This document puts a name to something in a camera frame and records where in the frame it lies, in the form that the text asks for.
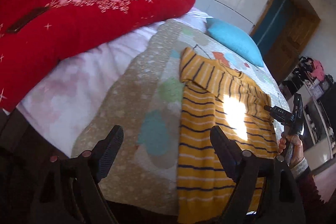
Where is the yellow striped knit sweater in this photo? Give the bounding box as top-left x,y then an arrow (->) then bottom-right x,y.
177,48 -> 277,223

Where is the dark red right sleeve forearm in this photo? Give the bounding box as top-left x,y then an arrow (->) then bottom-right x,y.
290,158 -> 336,223

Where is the person's right hand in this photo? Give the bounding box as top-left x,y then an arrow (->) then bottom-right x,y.
278,132 -> 304,167

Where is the cluttered shelf with items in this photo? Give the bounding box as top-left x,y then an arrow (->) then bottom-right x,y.
280,56 -> 335,150

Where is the patchwork dotted quilt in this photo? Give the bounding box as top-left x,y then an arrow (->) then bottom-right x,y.
72,20 -> 289,223

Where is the pale pink blanket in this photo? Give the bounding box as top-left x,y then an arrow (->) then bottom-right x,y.
16,7 -> 211,159

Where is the turquoise pillow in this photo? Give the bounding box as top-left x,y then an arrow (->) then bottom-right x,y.
206,18 -> 264,67

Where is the brown wooden door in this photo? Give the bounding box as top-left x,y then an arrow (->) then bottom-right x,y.
252,0 -> 321,84

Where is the red embroidered duvet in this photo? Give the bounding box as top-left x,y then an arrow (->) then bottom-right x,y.
1,0 -> 195,111

